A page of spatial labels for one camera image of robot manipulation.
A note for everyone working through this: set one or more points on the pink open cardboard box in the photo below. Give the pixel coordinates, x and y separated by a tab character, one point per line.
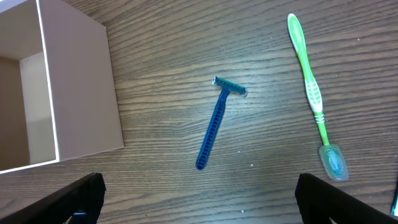
58	98

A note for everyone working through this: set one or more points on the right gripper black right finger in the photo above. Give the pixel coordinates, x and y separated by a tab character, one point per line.
321	203

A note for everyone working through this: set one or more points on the green toothbrush with cap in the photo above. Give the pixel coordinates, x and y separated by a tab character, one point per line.
331	155

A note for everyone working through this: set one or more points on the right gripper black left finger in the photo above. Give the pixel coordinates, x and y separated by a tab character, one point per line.
79	202

